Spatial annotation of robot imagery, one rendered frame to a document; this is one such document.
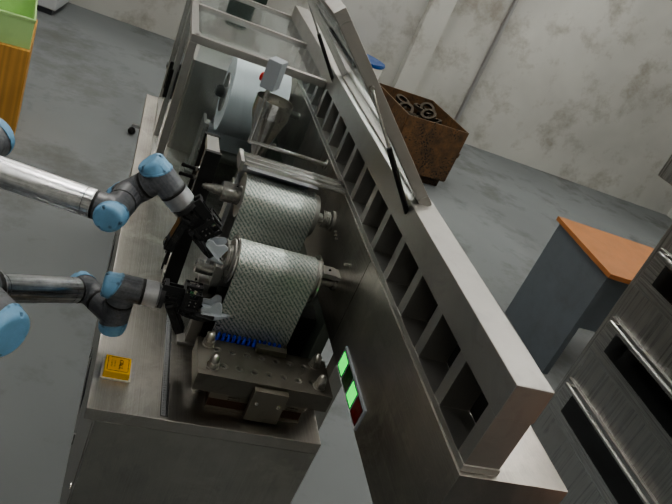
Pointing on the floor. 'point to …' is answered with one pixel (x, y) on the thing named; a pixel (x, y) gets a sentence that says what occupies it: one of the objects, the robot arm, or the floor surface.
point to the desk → (572, 287)
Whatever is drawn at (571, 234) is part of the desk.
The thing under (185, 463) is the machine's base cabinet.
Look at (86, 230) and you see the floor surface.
